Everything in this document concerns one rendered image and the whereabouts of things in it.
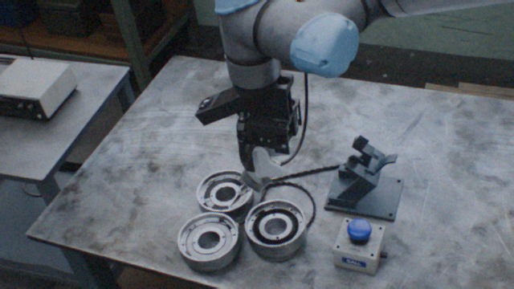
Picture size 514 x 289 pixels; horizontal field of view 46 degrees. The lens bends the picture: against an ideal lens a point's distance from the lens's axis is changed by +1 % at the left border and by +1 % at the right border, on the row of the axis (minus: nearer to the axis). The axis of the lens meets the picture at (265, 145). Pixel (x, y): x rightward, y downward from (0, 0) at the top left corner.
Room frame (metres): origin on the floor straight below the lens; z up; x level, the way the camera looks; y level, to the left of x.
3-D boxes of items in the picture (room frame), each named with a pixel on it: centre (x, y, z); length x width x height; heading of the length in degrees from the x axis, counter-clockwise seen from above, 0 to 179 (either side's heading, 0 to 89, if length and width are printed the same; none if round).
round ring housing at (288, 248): (0.67, 0.00, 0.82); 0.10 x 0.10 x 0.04
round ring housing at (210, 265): (0.66, 0.12, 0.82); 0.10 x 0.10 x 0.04
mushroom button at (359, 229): (0.61, -0.13, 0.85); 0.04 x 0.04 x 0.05
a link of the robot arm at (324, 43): (0.63, -0.08, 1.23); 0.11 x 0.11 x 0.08; 42
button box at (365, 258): (0.60, -0.13, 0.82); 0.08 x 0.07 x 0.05; 62
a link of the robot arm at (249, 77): (0.70, 0.00, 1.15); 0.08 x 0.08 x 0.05
